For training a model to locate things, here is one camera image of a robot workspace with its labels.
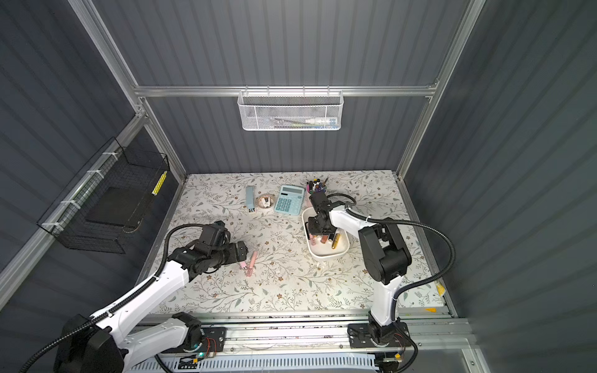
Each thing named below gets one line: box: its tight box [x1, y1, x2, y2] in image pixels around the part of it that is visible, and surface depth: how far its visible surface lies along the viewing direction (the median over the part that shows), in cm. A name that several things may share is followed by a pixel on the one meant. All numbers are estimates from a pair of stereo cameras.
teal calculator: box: [274, 184, 306, 216], surface depth 110 cm
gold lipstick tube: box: [331, 233, 341, 250], surface depth 98 cm
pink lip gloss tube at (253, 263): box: [246, 250, 259, 278], surface depth 91 cm
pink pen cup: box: [303, 176, 329, 208], surface depth 101 cm
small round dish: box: [255, 193, 276, 209], surface depth 110 cm
